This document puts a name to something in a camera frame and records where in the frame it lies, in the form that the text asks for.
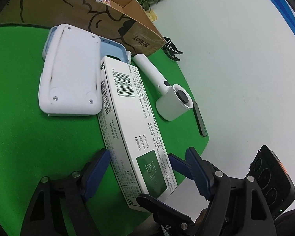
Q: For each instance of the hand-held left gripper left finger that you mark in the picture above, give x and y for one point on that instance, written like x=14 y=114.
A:
x=95 y=174

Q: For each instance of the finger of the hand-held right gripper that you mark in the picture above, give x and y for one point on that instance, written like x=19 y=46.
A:
x=162 y=210
x=177 y=163

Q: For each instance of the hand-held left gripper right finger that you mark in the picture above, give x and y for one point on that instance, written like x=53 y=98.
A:
x=199 y=172

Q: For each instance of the long white carton green label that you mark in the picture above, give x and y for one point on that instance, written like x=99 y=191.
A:
x=127 y=108

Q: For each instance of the light blue phone case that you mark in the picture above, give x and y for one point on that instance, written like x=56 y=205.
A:
x=113 y=48

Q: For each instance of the cardboard box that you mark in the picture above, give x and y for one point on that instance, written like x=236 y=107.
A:
x=64 y=9

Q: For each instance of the black smartphone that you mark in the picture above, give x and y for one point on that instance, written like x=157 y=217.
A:
x=199 y=118

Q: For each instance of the green tablecloth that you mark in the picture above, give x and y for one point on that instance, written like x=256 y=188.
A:
x=19 y=132

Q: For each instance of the white plastic device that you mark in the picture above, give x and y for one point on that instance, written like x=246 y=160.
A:
x=71 y=73

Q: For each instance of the black plastic clip holder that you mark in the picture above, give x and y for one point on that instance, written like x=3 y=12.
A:
x=170 y=48

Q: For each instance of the blue wall banner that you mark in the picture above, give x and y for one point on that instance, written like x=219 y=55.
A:
x=280 y=0

